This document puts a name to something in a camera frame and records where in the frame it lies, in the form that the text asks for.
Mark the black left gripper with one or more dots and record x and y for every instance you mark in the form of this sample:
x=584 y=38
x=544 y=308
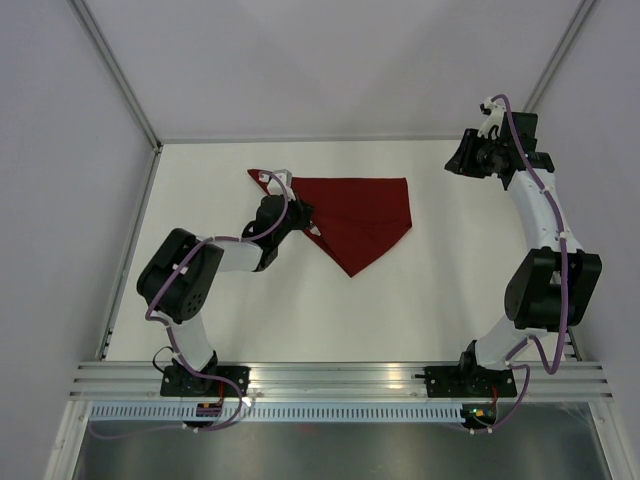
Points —
x=304 y=212

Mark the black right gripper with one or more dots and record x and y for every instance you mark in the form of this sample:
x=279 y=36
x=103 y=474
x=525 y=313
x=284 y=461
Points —
x=462 y=161

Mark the dark red cloth napkin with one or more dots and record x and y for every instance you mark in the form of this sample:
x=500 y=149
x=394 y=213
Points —
x=356 y=220

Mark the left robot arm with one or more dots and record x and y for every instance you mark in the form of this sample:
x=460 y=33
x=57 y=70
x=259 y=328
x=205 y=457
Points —
x=177 y=280

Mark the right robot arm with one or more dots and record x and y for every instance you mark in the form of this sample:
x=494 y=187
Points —
x=551 y=288

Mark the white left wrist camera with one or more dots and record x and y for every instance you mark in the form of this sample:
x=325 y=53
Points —
x=277 y=182

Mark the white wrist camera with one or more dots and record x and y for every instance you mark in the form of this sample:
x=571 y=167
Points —
x=494 y=112
x=277 y=182

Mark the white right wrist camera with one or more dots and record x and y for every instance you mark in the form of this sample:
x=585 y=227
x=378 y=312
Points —
x=494 y=112

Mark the aluminium frame back rail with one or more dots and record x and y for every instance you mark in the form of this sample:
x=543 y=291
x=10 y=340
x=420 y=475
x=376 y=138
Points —
x=311 y=139

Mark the aluminium frame rail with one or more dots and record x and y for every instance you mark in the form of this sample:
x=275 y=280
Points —
x=311 y=139
x=573 y=351
x=125 y=261

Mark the aluminium frame left side rail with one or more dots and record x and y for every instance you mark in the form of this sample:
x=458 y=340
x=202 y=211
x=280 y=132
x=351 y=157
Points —
x=125 y=261

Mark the aluminium frame right post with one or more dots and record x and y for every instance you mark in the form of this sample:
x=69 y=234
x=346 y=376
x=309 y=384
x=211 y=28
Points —
x=569 y=37

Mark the aluminium frame post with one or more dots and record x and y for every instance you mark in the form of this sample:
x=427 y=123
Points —
x=99 y=42
x=569 y=37

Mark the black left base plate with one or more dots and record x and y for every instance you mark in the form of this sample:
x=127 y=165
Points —
x=178 y=382

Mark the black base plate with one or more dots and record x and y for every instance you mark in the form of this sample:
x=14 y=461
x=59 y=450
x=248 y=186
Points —
x=452 y=382
x=178 y=382

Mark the aluminium frame right side rail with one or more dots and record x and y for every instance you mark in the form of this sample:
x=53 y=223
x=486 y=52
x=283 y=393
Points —
x=573 y=351

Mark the aluminium frame left post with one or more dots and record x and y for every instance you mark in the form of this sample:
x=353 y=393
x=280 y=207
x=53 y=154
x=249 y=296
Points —
x=99 y=42

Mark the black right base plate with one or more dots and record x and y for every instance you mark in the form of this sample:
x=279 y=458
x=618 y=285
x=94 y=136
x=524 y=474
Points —
x=452 y=382

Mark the aluminium front mounting rail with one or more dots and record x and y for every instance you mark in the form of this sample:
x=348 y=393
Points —
x=575 y=381

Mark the white slotted cable duct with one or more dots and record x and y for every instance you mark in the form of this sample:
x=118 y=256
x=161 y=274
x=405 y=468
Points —
x=335 y=412

